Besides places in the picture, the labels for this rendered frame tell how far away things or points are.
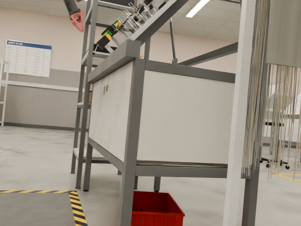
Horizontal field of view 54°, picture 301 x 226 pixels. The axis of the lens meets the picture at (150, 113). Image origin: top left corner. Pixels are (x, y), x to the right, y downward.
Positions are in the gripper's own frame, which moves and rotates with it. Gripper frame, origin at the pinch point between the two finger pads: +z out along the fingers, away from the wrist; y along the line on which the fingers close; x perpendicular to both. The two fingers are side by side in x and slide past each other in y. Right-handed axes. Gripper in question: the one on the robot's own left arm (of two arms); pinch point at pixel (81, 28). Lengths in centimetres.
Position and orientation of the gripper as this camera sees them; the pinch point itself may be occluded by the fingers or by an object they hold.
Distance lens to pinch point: 176.7
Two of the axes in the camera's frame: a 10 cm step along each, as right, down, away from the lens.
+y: -1.9, 0.0, 9.8
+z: 4.0, 9.1, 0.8
